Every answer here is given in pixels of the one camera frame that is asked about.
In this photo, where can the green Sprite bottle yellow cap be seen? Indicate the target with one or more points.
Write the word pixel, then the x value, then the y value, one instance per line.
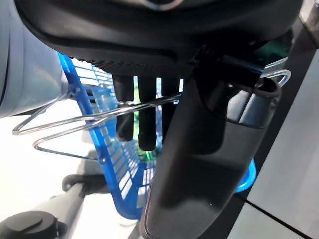
pixel 275 51

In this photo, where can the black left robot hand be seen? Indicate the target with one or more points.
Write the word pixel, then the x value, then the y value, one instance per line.
pixel 174 30

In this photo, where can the blue plastic shopping basket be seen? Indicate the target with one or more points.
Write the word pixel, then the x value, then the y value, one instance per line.
pixel 119 171

